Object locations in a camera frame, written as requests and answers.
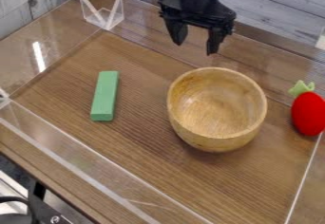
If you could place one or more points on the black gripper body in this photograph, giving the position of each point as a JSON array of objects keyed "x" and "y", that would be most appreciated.
[{"x": 201, "y": 13}]

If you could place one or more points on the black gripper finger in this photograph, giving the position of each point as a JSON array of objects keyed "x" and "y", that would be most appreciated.
[
  {"x": 217, "y": 35},
  {"x": 177, "y": 28}
]

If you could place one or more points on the green rectangular block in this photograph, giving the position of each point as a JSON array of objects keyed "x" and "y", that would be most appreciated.
[{"x": 103, "y": 101}]

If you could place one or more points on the light wooden bowl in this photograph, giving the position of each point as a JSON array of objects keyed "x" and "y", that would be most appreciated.
[{"x": 217, "y": 108}]

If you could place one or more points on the red plush strawberry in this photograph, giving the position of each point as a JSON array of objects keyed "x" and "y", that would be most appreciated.
[{"x": 308, "y": 109}]

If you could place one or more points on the black metal table clamp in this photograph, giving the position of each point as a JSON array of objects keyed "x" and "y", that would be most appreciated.
[{"x": 46, "y": 215}]

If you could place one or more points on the clear acrylic corner bracket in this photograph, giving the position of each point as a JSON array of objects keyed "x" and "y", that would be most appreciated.
[{"x": 105, "y": 18}]

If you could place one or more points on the clear acrylic tray wall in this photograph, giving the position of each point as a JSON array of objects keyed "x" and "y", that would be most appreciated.
[{"x": 103, "y": 190}]

